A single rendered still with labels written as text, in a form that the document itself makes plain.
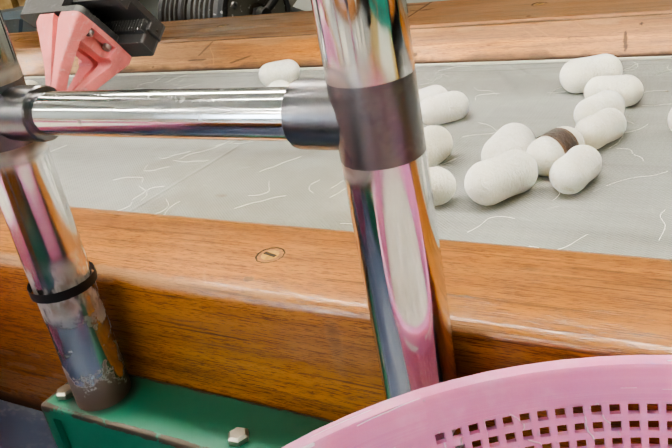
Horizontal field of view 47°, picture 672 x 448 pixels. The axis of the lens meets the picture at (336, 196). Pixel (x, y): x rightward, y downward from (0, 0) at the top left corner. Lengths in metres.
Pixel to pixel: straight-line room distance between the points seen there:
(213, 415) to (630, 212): 0.19
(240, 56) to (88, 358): 0.43
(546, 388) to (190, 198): 0.28
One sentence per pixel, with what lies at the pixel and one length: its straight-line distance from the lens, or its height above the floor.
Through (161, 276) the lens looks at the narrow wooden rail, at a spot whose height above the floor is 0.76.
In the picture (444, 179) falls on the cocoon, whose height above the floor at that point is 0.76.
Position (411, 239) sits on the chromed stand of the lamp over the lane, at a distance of 0.21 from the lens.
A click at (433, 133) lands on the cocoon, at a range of 0.41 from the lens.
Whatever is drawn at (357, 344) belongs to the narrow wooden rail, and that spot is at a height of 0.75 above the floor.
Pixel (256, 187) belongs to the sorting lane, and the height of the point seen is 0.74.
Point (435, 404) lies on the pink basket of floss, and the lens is 0.21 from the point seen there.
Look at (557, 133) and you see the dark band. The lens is 0.39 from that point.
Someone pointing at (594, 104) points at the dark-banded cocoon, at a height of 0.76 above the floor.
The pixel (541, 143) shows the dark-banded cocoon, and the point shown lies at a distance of 0.39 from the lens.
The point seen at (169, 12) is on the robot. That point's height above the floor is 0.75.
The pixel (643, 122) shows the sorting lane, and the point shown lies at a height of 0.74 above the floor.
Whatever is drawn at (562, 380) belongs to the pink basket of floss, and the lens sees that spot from 0.22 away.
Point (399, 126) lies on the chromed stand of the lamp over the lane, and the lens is 0.19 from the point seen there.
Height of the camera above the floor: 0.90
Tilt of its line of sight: 24 degrees down
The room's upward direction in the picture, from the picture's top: 11 degrees counter-clockwise
